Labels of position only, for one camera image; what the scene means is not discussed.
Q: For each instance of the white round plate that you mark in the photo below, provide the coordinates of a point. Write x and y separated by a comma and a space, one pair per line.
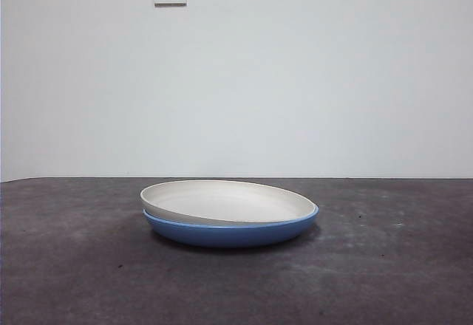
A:
229, 199

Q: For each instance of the blue round plate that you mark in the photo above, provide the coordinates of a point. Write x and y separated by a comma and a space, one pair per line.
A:
229, 236

